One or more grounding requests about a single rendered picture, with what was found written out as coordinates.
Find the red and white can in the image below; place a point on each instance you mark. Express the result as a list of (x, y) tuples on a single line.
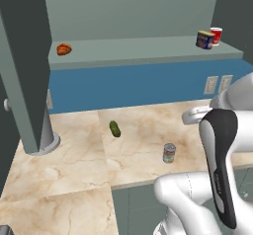
[(217, 35)]

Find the grey-green open wall cabinet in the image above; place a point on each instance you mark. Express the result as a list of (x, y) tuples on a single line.
[(131, 15)]

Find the grey cylindrical stand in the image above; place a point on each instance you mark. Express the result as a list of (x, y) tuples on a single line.
[(49, 137)]

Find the dark grey object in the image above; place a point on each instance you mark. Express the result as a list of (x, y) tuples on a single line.
[(5, 230)]

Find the grey-green base cabinet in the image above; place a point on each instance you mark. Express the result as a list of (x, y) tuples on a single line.
[(135, 209)]

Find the grey can with colourful label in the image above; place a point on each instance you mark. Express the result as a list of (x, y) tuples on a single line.
[(169, 153)]

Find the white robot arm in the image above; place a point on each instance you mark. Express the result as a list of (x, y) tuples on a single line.
[(184, 193)]

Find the white wall outlet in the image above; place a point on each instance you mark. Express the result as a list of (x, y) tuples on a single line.
[(210, 85), (49, 99), (225, 83)]

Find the grey-green left cabinet door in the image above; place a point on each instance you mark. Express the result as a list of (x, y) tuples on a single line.
[(26, 48)]

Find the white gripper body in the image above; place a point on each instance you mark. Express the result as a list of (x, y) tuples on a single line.
[(194, 115)]

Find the white round door knob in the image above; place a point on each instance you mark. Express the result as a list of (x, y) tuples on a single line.
[(6, 104)]

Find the brown croissant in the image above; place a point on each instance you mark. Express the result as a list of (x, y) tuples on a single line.
[(64, 49)]

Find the blue rectangular tin can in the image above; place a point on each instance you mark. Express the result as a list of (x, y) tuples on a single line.
[(204, 40)]

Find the grey-green right cabinet door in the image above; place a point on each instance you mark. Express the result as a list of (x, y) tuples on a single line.
[(234, 18)]

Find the grey-green cabinet door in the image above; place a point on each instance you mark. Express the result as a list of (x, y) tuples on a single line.
[(26, 48), (234, 18)]

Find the green pickle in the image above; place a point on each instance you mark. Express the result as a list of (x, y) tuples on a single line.
[(115, 129)]

